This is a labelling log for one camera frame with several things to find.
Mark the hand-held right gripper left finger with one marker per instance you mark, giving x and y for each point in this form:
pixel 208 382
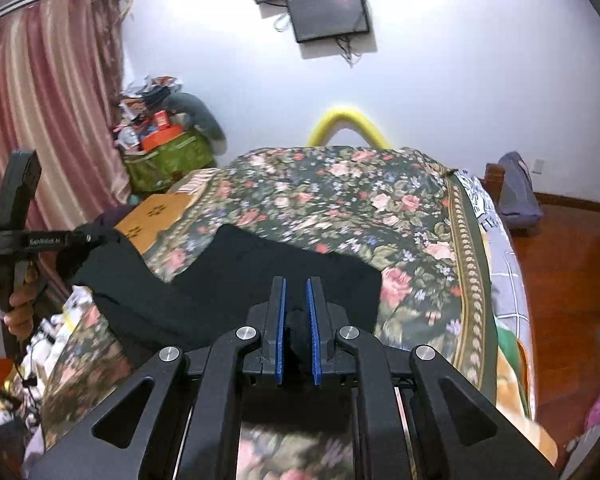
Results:
pixel 279 330

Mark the person's left hand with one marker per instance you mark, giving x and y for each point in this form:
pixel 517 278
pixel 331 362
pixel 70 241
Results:
pixel 20 310

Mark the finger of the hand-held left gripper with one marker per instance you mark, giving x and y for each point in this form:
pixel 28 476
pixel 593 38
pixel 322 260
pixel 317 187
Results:
pixel 92 238

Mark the floral blanket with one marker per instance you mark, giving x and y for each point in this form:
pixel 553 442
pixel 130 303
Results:
pixel 330 200

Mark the pink striped curtain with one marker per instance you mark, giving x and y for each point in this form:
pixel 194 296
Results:
pixel 45 110

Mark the dark purple clothing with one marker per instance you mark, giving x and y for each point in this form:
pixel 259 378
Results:
pixel 111 217

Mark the white checked bed sheet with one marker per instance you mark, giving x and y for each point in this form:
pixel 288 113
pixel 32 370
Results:
pixel 512 285

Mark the black elephant print t-shirt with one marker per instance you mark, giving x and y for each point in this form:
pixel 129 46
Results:
pixel 220 280

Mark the green storage bag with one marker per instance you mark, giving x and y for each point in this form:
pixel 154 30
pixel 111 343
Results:
pixel 175 160

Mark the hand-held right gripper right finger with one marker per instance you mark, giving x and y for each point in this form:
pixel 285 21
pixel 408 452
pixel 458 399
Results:
pixel 312 330

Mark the small black wall monitor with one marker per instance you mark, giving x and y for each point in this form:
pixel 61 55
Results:
pixel 330 12

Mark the grey backpack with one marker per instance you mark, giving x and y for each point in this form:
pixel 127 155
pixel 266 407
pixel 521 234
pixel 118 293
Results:
pixel 520 195

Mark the striped bed sheet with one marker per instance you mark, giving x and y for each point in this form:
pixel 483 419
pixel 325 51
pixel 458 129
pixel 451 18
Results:
pixel 197 180

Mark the pile of household clutter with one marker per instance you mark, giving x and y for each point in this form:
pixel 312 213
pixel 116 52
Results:
pixel 145 115

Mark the yellow foam tube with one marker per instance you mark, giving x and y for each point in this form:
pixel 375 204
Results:
pixel 347 116

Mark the white wall socket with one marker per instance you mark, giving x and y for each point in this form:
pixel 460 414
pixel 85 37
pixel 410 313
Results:
pixel 538 165

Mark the wooden bed frame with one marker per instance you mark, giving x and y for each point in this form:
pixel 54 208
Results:
pixel 495 180

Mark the bamboo lap desk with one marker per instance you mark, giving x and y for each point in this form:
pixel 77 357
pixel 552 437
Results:
pixel 155 217

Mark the pink object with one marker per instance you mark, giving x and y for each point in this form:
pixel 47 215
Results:
pixel 598 407

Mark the grey plush toy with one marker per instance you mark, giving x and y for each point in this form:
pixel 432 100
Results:
pixel 200 115

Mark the white printed cloth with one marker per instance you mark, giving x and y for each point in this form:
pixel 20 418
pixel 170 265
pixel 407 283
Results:
pixel 475 200

